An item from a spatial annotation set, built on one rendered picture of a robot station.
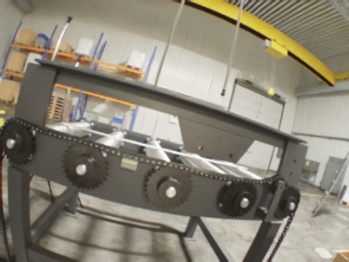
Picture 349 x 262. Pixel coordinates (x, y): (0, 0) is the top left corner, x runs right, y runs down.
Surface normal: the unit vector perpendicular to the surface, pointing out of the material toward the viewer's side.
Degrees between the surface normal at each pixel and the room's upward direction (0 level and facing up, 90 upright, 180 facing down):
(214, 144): 90
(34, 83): 90
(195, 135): 90
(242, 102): 90
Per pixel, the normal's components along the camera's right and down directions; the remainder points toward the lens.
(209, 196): 0.18, 0.07
